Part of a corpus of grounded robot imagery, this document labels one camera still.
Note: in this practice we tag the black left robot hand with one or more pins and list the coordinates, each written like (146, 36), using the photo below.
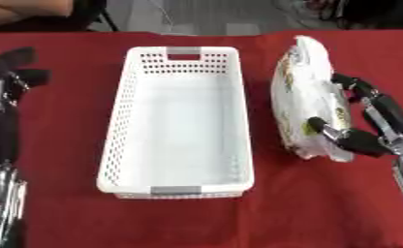
(10, 93)

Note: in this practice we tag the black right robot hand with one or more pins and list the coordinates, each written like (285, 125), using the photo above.
(380, 129)

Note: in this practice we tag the white printed snack bag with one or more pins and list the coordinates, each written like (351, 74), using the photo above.
(301, 93)

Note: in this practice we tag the person's forearm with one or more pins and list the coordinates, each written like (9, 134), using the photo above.
(24, 9)

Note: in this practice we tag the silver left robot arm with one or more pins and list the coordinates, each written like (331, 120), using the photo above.
(1, 203)

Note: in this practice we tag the white perforated plastic basket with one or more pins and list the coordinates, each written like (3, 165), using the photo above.
(179, 129)

